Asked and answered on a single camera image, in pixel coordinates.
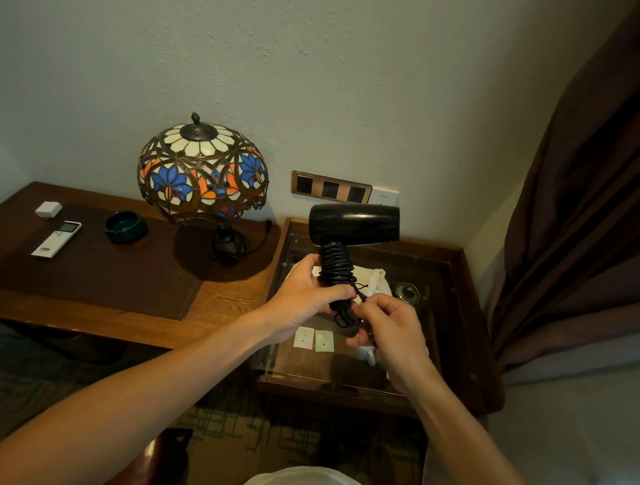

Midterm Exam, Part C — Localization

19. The wooden desk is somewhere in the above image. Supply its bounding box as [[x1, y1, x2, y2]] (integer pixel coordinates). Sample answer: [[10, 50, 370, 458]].
[[0, 181, 292, 350]]

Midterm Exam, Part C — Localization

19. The white bedding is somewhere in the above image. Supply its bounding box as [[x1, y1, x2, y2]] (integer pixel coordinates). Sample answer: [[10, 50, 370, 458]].
[[422, 345, 640, 485]]

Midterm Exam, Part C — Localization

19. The white plastic bag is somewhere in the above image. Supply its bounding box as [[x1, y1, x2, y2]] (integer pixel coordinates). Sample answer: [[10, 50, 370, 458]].
[[244, 466, 362, 485]]

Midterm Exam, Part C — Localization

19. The white cloth bag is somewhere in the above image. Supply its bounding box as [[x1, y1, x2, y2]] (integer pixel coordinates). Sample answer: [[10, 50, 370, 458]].
[[286, 261, 396, 380]]

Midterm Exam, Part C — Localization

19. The white wall plate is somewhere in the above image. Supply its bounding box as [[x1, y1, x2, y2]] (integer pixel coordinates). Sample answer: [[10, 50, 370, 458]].
[[368, 186, 400, 207]]

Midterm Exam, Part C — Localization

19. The black hair dryer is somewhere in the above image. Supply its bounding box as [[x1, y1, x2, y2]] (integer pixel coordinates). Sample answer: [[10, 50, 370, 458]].
[[308, 203, 401, 328]]

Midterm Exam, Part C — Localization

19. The person's right forearm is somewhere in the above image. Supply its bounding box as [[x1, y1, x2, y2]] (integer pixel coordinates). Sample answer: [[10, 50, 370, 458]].
[[393, 363, 526, 485]]

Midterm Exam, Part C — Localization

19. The dark brown desk mat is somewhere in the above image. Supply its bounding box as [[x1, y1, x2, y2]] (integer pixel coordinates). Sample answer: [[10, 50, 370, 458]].
[[0, 202, 222, 321]]

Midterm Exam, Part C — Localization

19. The person's left forearm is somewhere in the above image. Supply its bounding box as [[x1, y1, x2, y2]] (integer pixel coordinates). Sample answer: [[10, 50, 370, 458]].
[[0, 309, 279, 485]]

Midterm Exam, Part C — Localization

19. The dark green ashtray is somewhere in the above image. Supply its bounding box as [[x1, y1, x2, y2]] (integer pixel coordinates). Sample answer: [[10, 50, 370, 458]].
[[104, 210, 149, 245]]

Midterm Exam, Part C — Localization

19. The round clear glass ashtray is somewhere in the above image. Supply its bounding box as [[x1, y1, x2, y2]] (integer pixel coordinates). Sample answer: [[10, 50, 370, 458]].
[[394, 282, 422, 306]]

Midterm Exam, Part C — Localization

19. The person's right hand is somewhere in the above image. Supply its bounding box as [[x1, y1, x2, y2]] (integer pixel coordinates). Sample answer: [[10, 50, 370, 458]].
[[346, 293, 437, 396]]

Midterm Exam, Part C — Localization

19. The glass-topped wooden side table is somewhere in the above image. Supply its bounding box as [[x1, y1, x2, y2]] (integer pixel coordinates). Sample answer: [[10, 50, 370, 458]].
[[252, 217, 506, 418]]

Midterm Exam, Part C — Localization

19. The person's left hand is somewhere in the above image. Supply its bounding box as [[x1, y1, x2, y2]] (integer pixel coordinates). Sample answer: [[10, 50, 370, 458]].
[[255, 254, 358, 346]]

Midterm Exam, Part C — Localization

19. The bronze wall socket panel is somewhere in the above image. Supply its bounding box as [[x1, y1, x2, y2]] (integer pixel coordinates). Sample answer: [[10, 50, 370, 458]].
[[291, 170, 373, 205]]

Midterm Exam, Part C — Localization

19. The black lamp cable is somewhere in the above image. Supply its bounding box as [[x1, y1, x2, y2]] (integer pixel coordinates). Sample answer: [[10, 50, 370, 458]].
[[244, 220, 274, 256]]

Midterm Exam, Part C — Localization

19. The white remote control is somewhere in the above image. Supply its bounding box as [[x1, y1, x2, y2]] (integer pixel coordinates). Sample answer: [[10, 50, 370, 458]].
[[31, 220, 83, 259]]

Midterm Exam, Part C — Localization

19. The black hair dryer cord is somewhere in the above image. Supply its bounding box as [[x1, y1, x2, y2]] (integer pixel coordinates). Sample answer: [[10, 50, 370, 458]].
[[318, 242, 374, 330]]

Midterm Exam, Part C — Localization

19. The brown curtain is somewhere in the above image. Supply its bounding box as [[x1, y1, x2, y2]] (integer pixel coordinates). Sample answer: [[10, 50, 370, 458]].
[[486, 4, 640, 374]]

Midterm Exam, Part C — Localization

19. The stained glass table lamp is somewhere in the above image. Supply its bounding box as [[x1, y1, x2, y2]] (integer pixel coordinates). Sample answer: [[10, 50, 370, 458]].
[[137, 112, 270, 266]]

